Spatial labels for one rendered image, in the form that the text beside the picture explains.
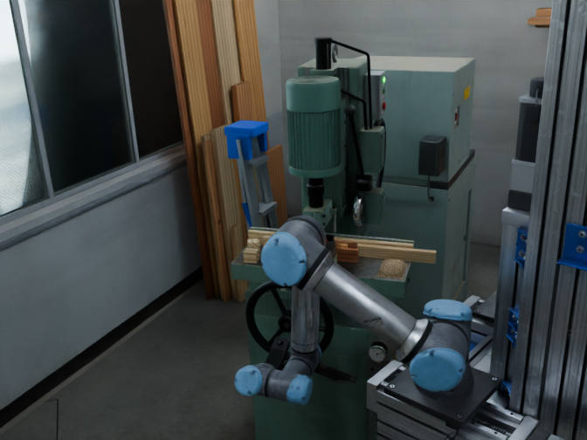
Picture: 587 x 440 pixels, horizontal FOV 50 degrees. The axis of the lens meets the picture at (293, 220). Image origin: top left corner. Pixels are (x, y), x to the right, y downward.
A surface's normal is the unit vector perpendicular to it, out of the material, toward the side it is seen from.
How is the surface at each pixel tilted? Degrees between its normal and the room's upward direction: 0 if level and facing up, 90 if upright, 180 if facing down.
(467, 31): 90
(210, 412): 0
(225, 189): 87
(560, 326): 90
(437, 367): 94
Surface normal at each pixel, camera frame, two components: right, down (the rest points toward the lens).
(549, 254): -0.66, 0.29
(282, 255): -0.44, 0.27
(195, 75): 0.88, 0.08
